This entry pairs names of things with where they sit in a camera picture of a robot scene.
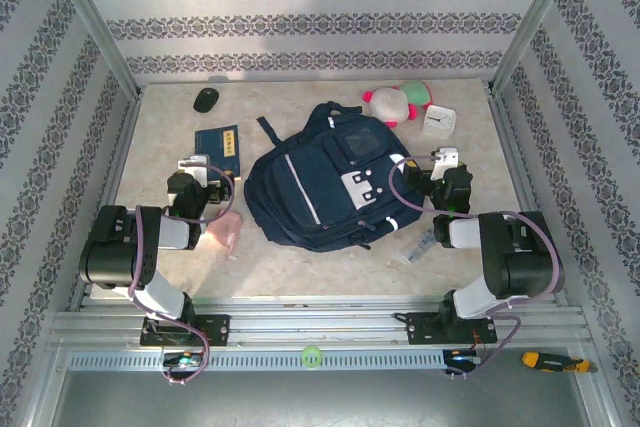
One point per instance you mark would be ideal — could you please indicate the pink pencil case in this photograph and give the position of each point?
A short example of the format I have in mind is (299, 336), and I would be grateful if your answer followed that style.
(225, 229)

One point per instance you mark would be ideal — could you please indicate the dark blue book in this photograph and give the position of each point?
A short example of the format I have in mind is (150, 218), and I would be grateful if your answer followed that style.
(220, 147)

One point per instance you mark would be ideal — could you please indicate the clear plastic ruler set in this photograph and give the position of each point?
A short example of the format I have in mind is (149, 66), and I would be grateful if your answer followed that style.
(417, 246)

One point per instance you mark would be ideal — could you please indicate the navy blue backpack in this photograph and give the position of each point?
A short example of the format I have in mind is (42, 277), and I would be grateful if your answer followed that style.
(320, 187)

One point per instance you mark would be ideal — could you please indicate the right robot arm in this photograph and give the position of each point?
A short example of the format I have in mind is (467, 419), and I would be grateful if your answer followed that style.
(520, 267)

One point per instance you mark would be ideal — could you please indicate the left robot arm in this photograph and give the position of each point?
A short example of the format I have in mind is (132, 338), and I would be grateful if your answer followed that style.
(115, 257)

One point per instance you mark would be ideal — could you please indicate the white square alarm clock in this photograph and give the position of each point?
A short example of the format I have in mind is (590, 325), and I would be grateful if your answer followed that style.
(439, 121)

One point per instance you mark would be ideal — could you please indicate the white pink green plush toy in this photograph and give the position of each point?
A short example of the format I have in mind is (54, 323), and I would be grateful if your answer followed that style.
(390, 104)

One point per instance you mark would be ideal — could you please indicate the black computer mouse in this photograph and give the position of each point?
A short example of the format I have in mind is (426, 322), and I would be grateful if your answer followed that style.
(206, 100)

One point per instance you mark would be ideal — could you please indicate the left controller board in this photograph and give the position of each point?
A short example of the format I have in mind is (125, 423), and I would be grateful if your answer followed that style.
(182, 360)

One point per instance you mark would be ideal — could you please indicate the controller board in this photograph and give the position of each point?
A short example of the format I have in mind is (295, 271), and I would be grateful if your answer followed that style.
(182, 360)
(462, 358)

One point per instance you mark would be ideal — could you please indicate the right controller board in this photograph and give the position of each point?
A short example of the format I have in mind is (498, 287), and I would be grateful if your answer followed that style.
(462, 358)

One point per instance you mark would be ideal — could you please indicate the green tape roll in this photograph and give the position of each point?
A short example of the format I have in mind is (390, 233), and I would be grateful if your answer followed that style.
(304, 358)

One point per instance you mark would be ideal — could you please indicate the yellow black utility knife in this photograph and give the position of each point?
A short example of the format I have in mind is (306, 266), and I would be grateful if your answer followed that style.
(550, 362)

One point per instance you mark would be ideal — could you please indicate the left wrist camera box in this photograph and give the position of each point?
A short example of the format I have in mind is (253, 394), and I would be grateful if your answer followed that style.
(196, 167)

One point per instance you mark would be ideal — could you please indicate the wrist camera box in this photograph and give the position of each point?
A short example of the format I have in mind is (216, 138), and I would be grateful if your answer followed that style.
(446, 157)
(196, 167)

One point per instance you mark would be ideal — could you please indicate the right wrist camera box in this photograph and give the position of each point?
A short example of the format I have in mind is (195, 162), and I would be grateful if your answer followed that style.
(446, 157)

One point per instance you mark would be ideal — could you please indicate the aluminium side rail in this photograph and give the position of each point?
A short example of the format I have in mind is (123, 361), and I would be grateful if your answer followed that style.
(111, 182)
(515, 147)

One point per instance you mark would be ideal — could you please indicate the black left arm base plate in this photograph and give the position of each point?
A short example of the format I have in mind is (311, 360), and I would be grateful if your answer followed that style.
(215, 329)

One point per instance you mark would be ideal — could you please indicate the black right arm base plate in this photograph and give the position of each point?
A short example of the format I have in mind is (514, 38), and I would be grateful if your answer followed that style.
(422, 329)

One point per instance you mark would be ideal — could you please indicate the aluminium mounting rail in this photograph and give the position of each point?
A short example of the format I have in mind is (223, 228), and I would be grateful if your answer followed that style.
(320, 327)

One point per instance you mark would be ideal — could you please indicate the aluminium frame post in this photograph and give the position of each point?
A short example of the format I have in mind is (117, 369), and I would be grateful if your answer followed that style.
(95, 22)
(534, 22)

